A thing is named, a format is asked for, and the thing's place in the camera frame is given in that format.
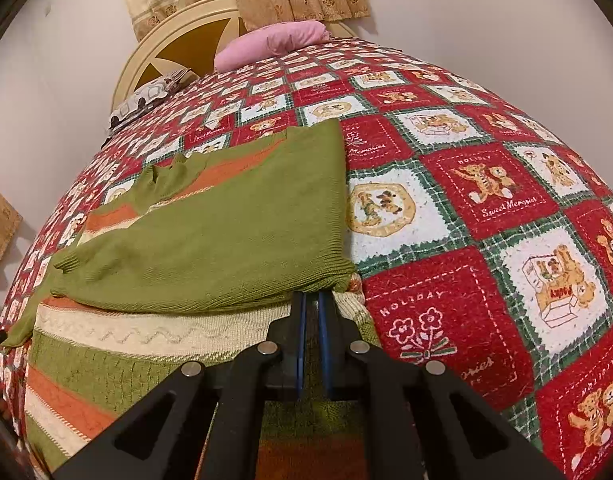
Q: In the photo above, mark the cream wooden headboard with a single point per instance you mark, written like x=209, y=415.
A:
x=190, y=38

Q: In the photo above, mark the pink pillow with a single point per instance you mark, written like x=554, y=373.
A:
x=270, y=41

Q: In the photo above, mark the red teddy bear patchwork bedspread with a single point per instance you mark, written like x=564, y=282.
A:
x=482, y=241

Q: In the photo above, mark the grey white patterned pillow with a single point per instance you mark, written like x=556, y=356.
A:
x=148, y=96

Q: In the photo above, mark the green orange striped knit sweater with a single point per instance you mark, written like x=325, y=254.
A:
x=195, y=261

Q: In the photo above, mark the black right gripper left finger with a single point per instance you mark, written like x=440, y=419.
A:
x=202, y=422

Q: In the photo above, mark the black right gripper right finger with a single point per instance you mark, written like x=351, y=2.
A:
x=420, y=421

